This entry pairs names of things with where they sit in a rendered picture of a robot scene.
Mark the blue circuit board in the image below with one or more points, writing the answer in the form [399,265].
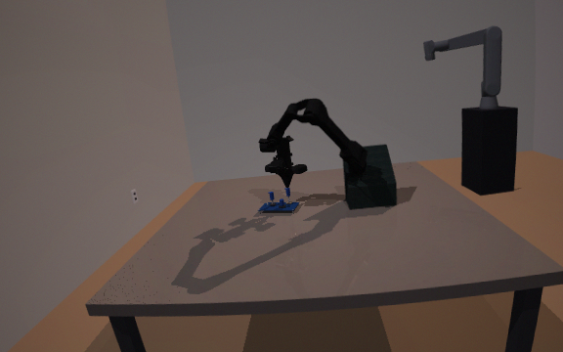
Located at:
[279,206]

